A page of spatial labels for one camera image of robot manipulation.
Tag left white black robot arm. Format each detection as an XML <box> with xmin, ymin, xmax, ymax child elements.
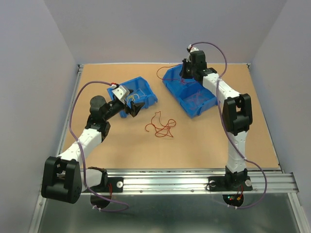
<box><xmin>41</xmin><ymin>96</ymin><xmax>145</xmax><ymax>203</ymax></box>

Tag aluminium extrusion rail frame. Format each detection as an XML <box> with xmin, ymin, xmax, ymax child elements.
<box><xmin>31</xmin><ymin>64</ymin><xmax>310</xmax><ymax>233</ymax></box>

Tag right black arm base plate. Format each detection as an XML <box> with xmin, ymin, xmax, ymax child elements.
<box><xmin>205</xmin><ymin>176</ymin><xmax>253</xmax><ymax>193</ymax></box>

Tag small blue plastic bin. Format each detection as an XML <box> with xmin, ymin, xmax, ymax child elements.
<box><xmin>107</xmin><ymin>77</ymin><xmax>158</xmax><ymax>118</ymax></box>

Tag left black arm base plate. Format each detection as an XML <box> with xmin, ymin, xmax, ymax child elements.
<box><xmin>90</xmin><ymin>176</ymin><xmax>124</xmax><ymax>194</ymax></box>

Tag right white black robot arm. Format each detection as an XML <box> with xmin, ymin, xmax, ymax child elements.
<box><xmin>180</xmin><ymin>48</ymin><xmax>253</xmax><ymax>191</ymax></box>

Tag large blue divided bin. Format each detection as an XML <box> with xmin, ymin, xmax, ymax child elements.
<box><xmin>162</xmin><ymin>65</ymin><xmax>217</xmax><ymax>118</ymax></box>

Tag loose red wire loop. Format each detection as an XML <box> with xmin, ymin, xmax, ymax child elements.
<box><xmin>156</xmin><ymin>63</ymin><xmax>195</xmax><ymax>85</ymax></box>

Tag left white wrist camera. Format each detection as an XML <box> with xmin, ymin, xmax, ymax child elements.
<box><xmin>112</xmin><ymin>85</ymin><xmax>130</xmax><ymax>103</ymax></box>

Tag red wires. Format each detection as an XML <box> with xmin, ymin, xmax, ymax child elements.
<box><xmin>145</xmin><ymin>111</ymin><xmax>177</xmax><ymax>139</ymax></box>

